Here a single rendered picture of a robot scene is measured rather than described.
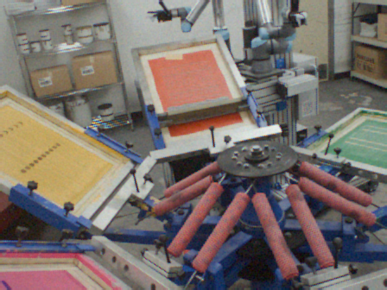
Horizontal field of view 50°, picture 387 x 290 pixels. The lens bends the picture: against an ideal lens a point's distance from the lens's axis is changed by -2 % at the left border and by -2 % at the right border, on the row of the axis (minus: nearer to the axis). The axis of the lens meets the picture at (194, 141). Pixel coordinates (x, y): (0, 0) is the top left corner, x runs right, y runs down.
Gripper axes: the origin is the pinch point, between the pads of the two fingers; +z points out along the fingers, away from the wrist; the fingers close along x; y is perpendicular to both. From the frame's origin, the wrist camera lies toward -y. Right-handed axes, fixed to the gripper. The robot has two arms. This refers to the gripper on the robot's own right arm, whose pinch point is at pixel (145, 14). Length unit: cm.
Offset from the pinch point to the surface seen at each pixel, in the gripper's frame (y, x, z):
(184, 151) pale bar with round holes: 32, -155, -22
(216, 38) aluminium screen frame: 4, -70, -48
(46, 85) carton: 108, 159, 154
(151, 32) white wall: 82, 240, 19
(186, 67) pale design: 14, -90, -27
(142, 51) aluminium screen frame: 3, -80, -1
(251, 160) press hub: 9, -205, -48
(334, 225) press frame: 37, -214, -77
